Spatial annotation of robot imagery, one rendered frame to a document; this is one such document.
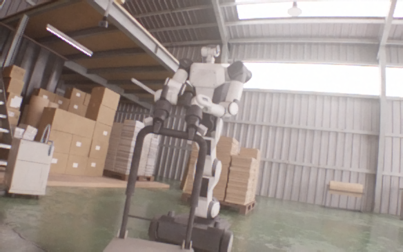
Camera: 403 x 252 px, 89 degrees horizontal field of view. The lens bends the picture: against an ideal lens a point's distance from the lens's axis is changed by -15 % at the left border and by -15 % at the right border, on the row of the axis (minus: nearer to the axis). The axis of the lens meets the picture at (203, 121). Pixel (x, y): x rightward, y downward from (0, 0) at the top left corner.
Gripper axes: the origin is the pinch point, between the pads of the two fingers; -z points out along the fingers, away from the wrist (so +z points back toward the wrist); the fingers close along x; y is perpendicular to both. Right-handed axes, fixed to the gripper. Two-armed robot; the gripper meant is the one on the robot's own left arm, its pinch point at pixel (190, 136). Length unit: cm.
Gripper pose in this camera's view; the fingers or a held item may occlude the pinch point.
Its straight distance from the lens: 120.2
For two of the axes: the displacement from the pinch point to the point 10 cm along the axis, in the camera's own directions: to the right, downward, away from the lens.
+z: 0.8, -7.6, 6.5
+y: 9.8, 1.9, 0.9
